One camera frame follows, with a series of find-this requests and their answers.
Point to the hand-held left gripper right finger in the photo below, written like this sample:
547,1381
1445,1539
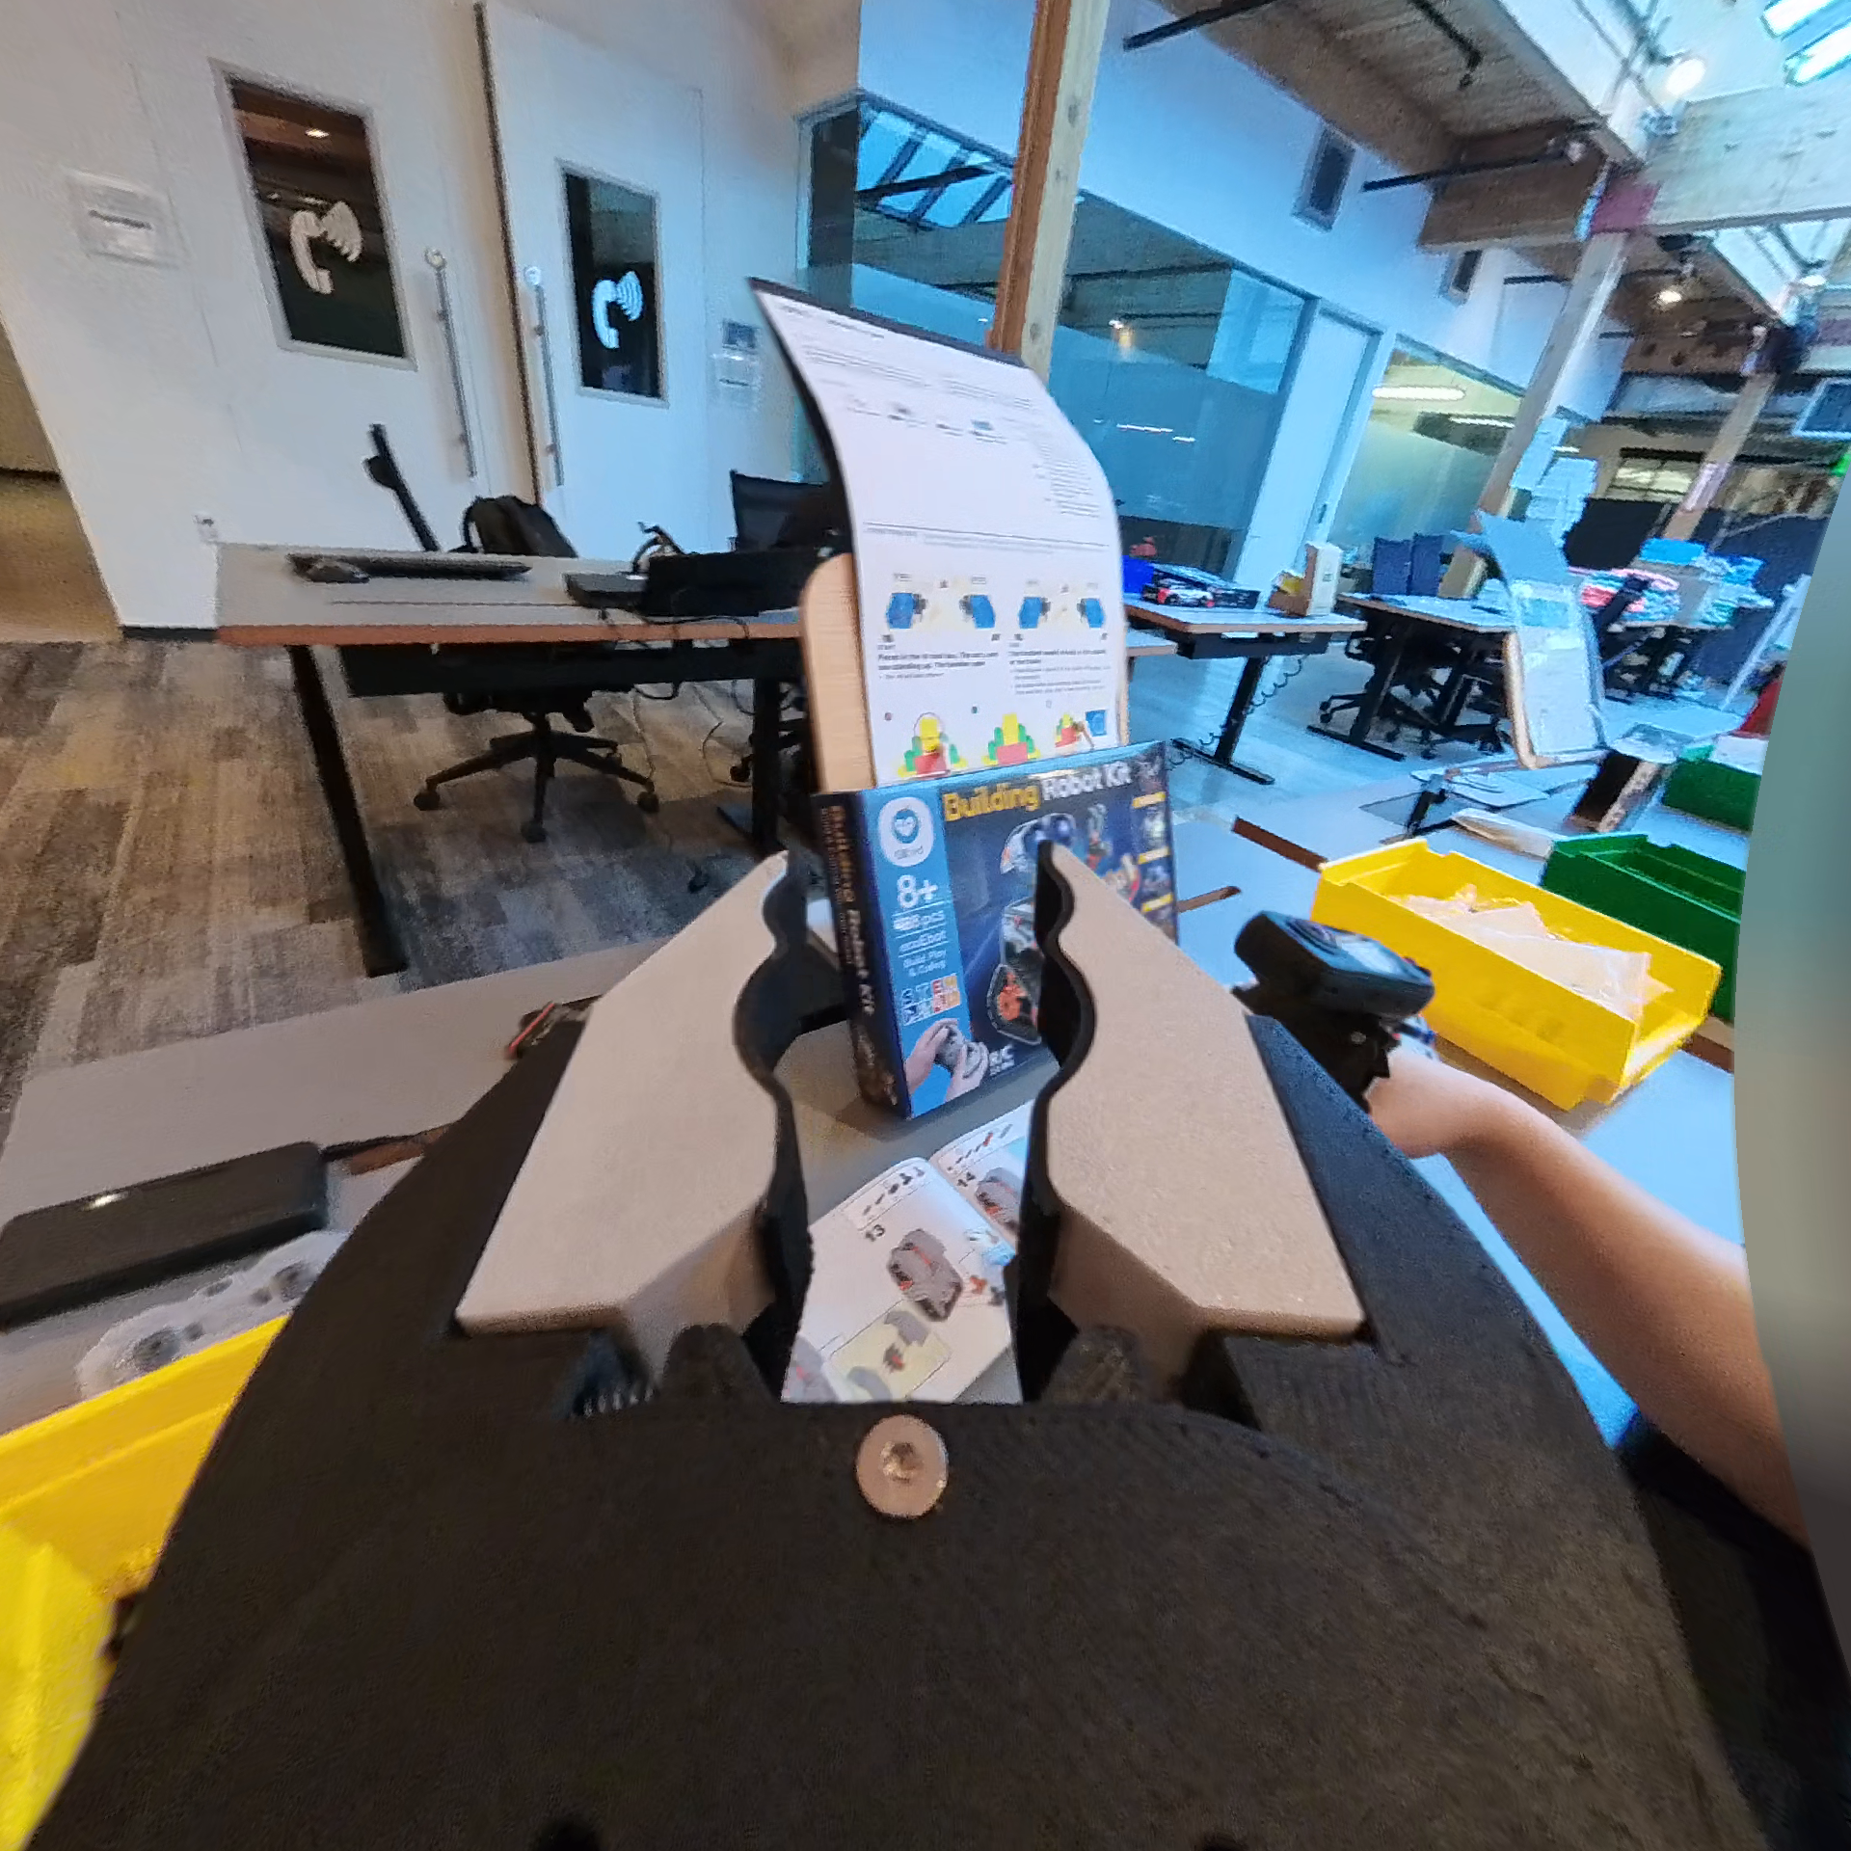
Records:
1198,1157

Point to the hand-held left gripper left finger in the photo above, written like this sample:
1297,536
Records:
621,1157

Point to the yellow plastic bin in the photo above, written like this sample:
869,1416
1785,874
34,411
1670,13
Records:
86,1520

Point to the person's right forearm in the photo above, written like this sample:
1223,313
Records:
1592,1258

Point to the grey desk with brown edge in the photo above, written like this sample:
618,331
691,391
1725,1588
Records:
1359,810

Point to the long desk with chairs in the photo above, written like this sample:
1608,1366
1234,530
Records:
1424,637

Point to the wooden desk with black legs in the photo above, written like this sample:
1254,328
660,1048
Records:
435,615

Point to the black battery with grey label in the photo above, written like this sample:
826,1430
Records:
538,1028

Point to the yellow bin with clear bags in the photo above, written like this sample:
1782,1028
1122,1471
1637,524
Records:
1503,998

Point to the printed instruction sheet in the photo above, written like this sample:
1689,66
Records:
898,1272

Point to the green plastic bin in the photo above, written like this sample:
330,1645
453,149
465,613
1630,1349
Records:
1714,789
1649,888

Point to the small wooden box stand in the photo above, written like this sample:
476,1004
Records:
1620,780

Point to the blue cardboard kit box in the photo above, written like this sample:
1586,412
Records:
925,897

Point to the open cardboard box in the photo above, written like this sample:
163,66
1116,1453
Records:
1310,576

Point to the white tilted stand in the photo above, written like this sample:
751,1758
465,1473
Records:
1547,637

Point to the black car model box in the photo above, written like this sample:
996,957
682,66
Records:
1193,586

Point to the black office chair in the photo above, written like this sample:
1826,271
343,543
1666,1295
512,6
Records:
535,752
773,514

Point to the white control hub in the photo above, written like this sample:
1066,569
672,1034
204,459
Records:
204,1310

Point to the black charger box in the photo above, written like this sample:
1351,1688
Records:
159,1231

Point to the white printed board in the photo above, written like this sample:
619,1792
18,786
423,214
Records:
984,549

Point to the black laptop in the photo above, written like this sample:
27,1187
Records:
708,579

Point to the black keyboard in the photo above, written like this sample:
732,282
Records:
405,565

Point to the black backpack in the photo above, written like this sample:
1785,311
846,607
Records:
505,528

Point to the black monitor stand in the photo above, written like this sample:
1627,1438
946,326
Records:
397,485

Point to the white phone booth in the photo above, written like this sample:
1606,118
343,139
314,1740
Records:
188,406

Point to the wooden shelf frame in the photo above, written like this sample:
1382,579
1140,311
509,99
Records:
832,666

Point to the wooden post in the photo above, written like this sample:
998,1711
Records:
1050,175
1554,363

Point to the small white wall sign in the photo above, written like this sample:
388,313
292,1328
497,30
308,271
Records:
123,217

